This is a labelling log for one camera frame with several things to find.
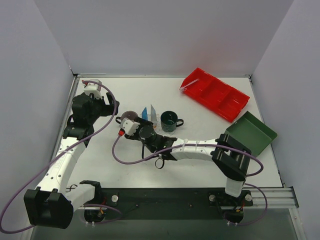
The purple cup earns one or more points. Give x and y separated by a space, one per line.
131 115

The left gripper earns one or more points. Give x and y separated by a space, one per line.
105 107

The blue toothpaste tube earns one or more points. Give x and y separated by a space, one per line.
144 114

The dark green mug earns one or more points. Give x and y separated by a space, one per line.
170 122

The white orange-capped toothpaste tube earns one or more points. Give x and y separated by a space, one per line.
153 114

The green bin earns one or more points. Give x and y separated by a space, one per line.
252 133

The red divided bin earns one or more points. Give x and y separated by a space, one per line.
222 99

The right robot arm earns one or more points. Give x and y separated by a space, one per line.
230 156

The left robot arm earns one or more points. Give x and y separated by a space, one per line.
49 204

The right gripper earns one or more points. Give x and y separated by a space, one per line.
138 121

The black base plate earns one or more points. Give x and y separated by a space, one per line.
167 204

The aluminium rail frame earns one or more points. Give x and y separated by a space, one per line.
270 197

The clear textured plastic tray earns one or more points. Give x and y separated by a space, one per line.
158 127

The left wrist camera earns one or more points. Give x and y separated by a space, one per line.
93 88

